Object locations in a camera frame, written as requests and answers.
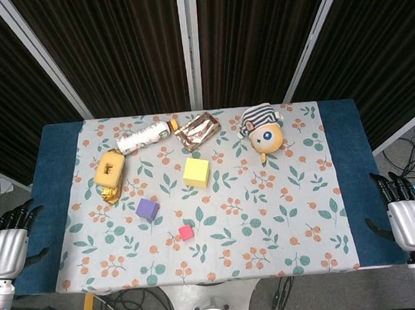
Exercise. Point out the gold foil snack wrapper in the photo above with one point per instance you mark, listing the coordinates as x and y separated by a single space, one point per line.
110 195

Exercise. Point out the white plastic drink bottle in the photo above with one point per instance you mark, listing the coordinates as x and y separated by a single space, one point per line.
141 138

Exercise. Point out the brown white snack package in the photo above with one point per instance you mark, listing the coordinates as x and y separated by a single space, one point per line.
198 131

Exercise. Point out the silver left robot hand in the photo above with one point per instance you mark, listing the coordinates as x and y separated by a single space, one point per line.
6 253

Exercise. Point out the yellow sponge with hole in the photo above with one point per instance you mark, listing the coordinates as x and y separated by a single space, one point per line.
109 170

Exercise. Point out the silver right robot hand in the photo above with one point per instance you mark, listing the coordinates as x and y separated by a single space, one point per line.
412 225

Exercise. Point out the blue felt table cover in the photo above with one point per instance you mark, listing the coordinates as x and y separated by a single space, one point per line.
51 174

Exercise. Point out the yellow plush striped hat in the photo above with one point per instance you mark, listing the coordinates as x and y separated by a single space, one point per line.
265 136

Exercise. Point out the large yellow foam cube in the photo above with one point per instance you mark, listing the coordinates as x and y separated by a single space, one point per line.
196 172

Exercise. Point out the small pink foam cube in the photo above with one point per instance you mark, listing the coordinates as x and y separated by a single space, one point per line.
186 233

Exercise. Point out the floral berry leaf tablecloth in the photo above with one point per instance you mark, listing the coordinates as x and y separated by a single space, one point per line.
305 208

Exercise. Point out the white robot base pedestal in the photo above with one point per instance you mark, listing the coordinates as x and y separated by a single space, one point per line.
212 305

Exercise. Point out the purple cube block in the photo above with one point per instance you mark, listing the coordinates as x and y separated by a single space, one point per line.
147 209

